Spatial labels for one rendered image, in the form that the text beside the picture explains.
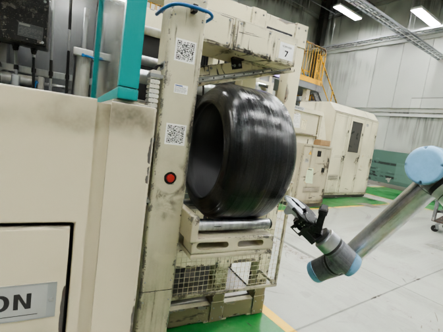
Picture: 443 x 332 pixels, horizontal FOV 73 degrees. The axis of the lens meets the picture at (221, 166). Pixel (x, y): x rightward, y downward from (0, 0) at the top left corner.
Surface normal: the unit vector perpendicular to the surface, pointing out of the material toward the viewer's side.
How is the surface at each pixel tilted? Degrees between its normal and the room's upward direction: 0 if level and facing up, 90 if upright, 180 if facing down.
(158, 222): 90
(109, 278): 90
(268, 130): 67
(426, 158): 85
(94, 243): 90
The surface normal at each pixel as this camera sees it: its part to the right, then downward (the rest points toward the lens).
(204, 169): 0.45, -0.30
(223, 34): 0.44, 0.16
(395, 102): -0.81, -0.04
